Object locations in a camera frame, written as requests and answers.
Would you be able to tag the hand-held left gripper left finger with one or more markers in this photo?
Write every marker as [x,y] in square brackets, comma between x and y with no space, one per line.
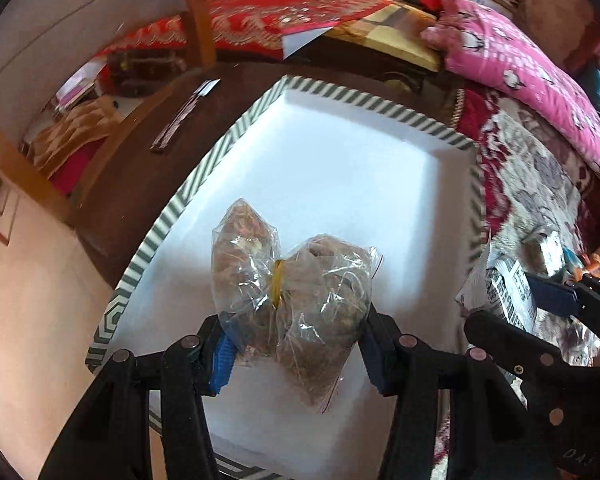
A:
[224,365]

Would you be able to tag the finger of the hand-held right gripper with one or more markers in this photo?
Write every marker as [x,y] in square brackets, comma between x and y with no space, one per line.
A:
[505,340]
[550,295]

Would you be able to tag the brown checked blanket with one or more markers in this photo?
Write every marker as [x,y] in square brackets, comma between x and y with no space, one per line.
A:
[70,130]

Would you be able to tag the wooden post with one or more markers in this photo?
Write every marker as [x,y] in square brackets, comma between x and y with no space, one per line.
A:
[195,15]

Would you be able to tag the yellow checked sheet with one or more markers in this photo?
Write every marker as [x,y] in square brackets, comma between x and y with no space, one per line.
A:
[395,35]

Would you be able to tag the dark flat stick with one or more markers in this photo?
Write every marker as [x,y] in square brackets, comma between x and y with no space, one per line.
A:
[180,117]

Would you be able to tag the striped white cardboard box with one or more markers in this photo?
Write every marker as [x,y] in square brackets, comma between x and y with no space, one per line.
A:
[330,160]

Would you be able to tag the white snack packet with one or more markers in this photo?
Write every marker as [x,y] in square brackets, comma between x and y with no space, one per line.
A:
[505,290]

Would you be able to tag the pink penguin pillow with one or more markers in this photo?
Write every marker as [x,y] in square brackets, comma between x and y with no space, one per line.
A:
[520,60]

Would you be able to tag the clear plastic snack bag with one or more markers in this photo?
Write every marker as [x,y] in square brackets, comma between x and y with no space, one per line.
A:
[325,310]

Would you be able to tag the floral plush blanket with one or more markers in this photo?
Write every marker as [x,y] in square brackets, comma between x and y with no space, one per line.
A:
[530,170]

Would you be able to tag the wooden picture frame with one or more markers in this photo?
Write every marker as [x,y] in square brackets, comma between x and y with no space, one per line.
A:
[0,220]

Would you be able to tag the red embroidered cloth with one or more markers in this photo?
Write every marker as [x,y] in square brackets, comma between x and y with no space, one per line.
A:
[260,0]

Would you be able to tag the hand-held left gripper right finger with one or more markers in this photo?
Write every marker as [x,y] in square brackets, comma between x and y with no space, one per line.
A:
[375,360]

